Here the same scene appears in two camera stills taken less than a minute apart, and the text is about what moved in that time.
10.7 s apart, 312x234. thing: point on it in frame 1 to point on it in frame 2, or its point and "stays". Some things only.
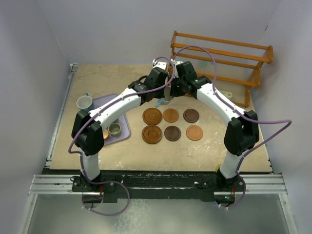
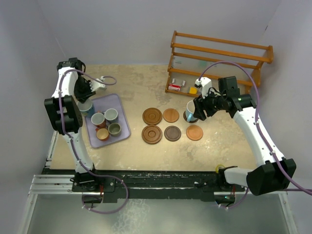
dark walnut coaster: (172, 133) stays
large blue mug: (85, 102) stays
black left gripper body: (159, 93) to (82, 88)
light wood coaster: (170, 115) stays
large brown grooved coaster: (151, 134) stays
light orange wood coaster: (194, 132) stays
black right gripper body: (178, 88) to (212, 103)
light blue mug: (166, 100) to (189, 111)
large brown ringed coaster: (152, 116) stays
